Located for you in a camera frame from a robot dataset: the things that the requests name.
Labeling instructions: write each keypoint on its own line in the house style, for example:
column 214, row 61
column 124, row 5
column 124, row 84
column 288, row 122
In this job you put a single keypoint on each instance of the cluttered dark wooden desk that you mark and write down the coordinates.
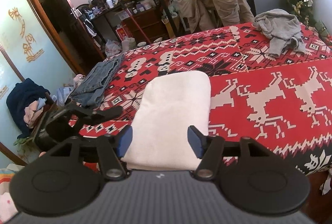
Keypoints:
column 103, row 16

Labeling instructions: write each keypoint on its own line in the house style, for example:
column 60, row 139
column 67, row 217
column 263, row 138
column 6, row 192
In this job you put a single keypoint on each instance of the small ceramic bowl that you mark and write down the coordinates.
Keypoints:
column 141, row 44
column 158, row 40

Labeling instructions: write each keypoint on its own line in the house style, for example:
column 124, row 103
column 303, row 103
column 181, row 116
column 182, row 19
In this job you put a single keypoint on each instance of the white plastic bag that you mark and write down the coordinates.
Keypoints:
column 128, row 44

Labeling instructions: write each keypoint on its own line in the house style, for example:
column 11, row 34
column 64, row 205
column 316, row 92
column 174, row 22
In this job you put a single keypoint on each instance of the printed plastic bag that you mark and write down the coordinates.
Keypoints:
column 113, row 48

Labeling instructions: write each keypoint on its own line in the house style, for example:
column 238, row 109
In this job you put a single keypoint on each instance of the cream knit vest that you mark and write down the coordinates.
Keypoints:
column 171, row 110

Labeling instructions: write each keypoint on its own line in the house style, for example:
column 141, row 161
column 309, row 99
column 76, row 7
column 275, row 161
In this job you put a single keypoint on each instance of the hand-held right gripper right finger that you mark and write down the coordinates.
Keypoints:
column 195, row 141

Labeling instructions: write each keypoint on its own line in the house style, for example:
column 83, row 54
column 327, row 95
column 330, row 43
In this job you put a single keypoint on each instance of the crumpled grey shirt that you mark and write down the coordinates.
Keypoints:
column 280, row 29

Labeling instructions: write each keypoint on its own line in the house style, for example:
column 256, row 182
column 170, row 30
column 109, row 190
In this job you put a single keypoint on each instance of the wooden door frame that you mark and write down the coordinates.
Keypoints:
column 55, row 32

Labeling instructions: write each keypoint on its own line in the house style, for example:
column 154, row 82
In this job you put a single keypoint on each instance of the red patterned blanket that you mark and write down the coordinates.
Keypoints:
column 259, row 78

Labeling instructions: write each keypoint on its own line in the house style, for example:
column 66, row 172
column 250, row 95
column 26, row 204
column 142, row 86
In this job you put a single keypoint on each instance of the pink printed cloth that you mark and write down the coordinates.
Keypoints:
column 7, row 195

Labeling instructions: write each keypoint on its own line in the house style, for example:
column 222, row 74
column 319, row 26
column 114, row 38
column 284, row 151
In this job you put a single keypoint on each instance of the frosted glass door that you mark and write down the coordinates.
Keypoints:
column 26, row 58

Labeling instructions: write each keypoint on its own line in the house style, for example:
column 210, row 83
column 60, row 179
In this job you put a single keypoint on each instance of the wooden drawer cabinet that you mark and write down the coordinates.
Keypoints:
column 150, row 24

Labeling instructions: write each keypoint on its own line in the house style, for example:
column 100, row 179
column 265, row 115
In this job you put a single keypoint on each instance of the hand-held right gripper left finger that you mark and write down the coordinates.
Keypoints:
column 125, row 141

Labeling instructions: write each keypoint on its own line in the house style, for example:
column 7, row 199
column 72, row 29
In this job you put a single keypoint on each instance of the pale clothes heap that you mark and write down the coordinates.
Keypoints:
column 64, row 89

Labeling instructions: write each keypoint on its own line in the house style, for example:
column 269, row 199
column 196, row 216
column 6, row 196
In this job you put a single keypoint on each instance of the red carton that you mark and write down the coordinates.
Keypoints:
column 122, row 33

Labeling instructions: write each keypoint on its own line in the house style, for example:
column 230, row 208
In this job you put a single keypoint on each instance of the navy clothes pile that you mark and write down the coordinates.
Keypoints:
column 23, row 94

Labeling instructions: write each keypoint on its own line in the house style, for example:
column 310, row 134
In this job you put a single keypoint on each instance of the white pump bottle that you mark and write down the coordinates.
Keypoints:
column 110, row 3

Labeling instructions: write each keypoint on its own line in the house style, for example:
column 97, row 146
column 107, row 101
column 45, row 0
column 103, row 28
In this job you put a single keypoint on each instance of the blue denim jeans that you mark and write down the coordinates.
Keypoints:
column 96, row 78

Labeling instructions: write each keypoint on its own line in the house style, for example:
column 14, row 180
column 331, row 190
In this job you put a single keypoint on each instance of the person's left hand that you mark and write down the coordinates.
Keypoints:
column 43, row 155

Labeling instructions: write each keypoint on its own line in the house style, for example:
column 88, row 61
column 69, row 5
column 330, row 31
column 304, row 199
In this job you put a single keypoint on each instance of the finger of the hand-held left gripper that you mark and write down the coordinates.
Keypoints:
column 103, row 113

